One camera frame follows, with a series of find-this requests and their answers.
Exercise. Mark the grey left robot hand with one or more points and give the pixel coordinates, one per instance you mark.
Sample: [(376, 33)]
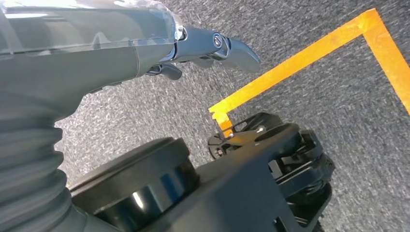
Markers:
[(80, 51)]

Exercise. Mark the yellow floor tape square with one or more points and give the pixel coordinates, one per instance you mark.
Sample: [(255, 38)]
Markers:
[(288, 70)]

